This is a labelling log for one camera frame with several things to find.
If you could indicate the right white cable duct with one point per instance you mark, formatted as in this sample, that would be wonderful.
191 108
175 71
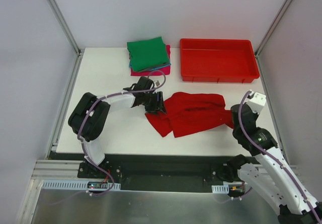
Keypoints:
220 189

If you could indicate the white cable duct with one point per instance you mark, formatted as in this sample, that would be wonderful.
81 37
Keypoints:
79 185
220 189

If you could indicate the green folded t-shirt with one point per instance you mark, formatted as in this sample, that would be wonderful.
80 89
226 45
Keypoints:
147 53

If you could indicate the pink folded t-shirt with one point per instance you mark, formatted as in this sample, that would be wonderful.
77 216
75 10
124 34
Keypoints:
158 72

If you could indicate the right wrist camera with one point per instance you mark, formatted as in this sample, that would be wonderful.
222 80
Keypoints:
256 101

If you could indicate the aluminium front rail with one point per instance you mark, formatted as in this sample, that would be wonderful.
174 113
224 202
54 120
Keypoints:
120 169

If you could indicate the aluminium frame post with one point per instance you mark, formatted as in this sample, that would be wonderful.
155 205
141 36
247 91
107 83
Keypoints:
64 26
282 11

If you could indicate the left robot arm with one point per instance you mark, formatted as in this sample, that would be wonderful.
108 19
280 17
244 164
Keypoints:
88 118

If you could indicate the red plastic bin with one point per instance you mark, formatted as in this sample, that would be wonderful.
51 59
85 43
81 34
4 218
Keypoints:
218 61

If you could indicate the right aluminium frame post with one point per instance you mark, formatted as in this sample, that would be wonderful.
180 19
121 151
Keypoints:
282 11

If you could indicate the left aluminium frame post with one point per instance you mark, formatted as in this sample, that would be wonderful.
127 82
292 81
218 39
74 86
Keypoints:
64 26

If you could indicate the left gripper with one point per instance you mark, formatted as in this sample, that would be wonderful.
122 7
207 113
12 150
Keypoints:
156 101

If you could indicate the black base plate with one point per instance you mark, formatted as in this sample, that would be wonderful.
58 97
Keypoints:
190 184

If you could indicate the left white cable duct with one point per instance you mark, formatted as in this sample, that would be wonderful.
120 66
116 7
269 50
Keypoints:
79 185

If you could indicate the red t-shirt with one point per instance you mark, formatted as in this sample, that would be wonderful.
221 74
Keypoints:
191 113

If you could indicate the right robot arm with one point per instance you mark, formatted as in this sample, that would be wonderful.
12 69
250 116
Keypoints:
281 189

